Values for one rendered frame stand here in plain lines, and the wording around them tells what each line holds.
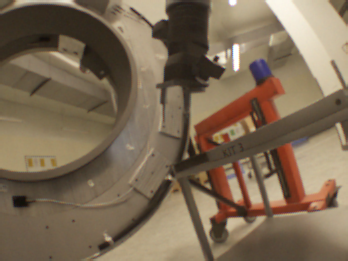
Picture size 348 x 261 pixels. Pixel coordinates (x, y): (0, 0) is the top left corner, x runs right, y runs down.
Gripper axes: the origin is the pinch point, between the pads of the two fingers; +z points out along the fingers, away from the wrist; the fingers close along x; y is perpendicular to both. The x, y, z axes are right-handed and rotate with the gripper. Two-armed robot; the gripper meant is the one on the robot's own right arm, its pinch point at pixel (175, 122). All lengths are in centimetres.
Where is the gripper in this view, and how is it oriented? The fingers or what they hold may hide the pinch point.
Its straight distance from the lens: 34.8
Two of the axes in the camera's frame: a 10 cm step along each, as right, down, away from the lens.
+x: 7.6, 0.2, 6.5
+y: 6.5, 0.5, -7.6
